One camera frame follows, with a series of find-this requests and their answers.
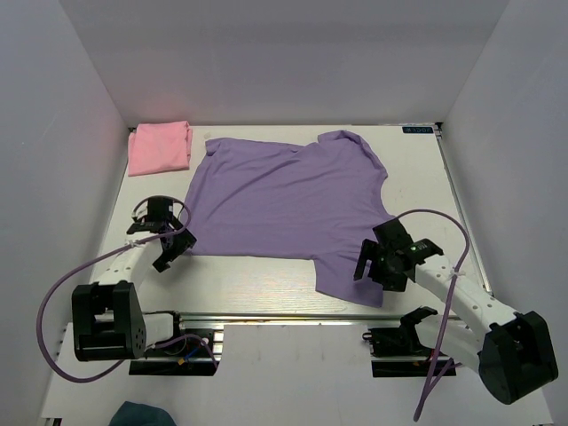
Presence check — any pink t shirt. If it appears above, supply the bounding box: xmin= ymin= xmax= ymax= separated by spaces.
xmin=128 ymin=121 xmax=193 ymax=177

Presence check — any purple t shirt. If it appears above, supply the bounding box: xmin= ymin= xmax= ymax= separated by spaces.
xmin=185 ymin=130 xmax=391 ymax=308

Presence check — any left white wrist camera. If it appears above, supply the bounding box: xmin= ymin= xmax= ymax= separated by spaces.
xmin=131 ymin=208 xmax=147 ymax=222

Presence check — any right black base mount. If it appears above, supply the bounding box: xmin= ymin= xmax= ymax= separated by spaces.
xmin=361 ymin=307 xmax=438 ymax=378

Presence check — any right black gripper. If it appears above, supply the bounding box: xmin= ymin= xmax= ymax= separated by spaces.
xmin=354 ymin=239 xmax=409 ymax=292

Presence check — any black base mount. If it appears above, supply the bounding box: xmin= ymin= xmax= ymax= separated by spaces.
xmin=361 ymin=307 xmax=438 ymax=378
xmin=129 ymin=314 xmax=224 ymax=377

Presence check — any blue table label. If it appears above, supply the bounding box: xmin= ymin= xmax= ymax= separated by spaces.
xmin=402 ymin=126 xmax=434 ymax=134

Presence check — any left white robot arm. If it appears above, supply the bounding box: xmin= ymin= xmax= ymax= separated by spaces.
xmin=72 ymin=196 xmax=196 ymax=362

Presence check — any dark teal cloth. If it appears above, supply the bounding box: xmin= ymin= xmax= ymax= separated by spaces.
xmin=109 ymin=401 xmax=177 ymax=426

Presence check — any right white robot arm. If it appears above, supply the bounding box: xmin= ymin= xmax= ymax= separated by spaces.
xmin=354 ymin=219 xmax=558 ymax=405

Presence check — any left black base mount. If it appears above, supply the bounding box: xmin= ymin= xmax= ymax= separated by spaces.
xmin=129 ymin=314 xmax=224 ymax=377

